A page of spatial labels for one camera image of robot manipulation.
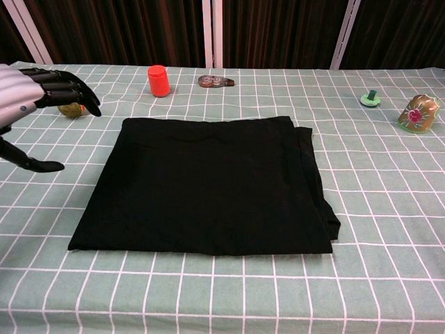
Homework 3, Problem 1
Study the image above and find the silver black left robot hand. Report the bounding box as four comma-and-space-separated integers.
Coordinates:
0, 63, 102, 173

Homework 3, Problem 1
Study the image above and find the black garment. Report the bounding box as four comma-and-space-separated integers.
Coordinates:
67, 116, 342, 257

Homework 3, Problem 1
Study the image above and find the olive round toy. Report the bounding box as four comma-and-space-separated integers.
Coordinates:
57, 102, 88, 120

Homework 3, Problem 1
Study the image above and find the dark pleated curtain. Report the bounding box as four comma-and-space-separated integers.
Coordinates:
0, 0, 445, 70

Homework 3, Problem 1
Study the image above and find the red plastic jar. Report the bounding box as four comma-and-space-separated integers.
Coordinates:
147, 65, 172, 98

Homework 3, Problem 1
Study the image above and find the small green round toy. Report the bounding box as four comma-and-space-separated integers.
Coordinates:
359, 89, 382, 108

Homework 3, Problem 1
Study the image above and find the green white checked tablecloth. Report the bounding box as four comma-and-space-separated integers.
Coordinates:
0, 61, 445, 334

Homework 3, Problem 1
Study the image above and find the white frame post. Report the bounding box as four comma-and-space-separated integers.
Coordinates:
211, 0, 224, 69
202, 0, 213, 68
0, 2, 40, 64
329, 0, 362, 70
12, 0, 54, 65

